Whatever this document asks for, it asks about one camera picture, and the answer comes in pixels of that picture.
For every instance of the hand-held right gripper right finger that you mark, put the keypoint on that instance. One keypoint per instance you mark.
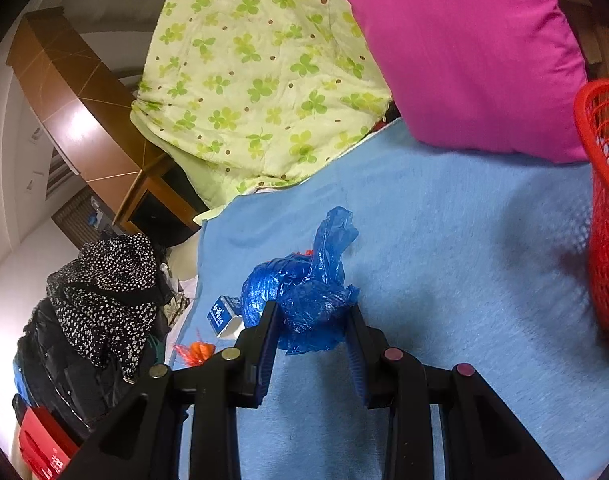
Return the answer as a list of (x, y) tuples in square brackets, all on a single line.
[(357, 355)]

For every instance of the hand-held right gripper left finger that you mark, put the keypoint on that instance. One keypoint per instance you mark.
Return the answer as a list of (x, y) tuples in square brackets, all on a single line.
[(264, 345)]

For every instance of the blue plastic bag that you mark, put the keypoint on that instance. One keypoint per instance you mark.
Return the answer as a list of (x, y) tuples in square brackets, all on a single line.
[(304, 295)]

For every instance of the red mesh basket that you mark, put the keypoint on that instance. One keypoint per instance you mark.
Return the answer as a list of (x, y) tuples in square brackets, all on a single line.
[(607, 240)]

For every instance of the blue and white carton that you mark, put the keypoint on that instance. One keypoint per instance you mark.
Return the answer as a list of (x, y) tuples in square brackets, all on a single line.
[(224, 316)]

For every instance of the orange wrapper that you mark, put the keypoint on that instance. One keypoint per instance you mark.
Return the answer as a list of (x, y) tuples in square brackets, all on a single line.
[(197, 352)]

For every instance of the light blue blanket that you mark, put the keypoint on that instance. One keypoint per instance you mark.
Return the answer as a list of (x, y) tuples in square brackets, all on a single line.
[(459, 240)]

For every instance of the black white-dotted garment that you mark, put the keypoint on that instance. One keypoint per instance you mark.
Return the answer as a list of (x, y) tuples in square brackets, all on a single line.
[(104, 290)]

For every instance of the black jacket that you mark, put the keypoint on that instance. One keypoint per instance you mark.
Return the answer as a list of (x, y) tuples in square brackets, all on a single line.
[(59, 360)]

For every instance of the red storage box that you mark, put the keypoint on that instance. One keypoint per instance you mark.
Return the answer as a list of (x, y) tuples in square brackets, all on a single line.
[(42, 440)]

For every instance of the green clover print quilt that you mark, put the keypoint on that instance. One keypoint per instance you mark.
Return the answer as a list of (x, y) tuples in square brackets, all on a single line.
[(254, 75)]

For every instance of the wooden cabinet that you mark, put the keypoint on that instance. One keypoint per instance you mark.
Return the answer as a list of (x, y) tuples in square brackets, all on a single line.
[(74, 105)]

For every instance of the magenta pillow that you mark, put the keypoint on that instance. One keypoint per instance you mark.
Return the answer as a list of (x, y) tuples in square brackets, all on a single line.
[(464, 55)]

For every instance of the wooden headboard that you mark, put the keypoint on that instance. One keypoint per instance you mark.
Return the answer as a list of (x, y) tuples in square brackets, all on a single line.
[(599, 45)]

